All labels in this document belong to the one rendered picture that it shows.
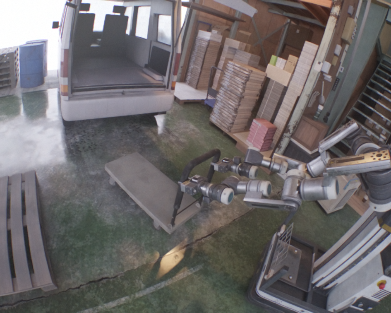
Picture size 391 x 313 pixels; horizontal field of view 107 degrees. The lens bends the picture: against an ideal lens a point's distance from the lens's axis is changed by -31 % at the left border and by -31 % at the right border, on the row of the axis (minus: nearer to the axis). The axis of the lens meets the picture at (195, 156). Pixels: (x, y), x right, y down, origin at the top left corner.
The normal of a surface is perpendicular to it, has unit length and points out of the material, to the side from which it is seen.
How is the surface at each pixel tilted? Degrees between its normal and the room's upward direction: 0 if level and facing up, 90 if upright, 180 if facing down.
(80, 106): 85
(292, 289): 0
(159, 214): 0
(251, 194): 46
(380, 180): 102
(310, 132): 90
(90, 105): 85
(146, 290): 0
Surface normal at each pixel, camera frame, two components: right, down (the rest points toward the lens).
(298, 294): 0.23, -0.81
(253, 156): -0.14, -0.19
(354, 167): -0.65, 0.45
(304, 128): -0.77, 0.19
